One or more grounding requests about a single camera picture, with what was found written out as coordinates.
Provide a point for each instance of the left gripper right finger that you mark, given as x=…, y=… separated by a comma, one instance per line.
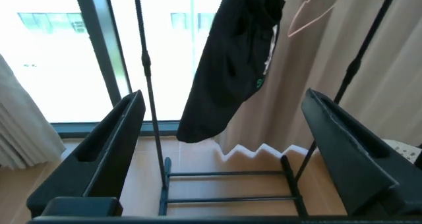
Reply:
x=356, y=171

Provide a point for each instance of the black shorts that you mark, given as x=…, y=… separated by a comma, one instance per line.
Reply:
x=230, y=69

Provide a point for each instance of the black clothes rack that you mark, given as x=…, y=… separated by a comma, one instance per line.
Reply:
x=227, y=173

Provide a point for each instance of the pink clothes hanger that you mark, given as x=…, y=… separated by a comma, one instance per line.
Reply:
x=308, y=24

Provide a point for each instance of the window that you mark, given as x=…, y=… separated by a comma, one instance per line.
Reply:
x=49, y=69

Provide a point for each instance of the white laundry basket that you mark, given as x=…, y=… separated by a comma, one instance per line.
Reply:
x=403, y=150

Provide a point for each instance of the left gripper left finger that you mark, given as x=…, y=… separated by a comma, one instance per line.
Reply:
x=105, y=158

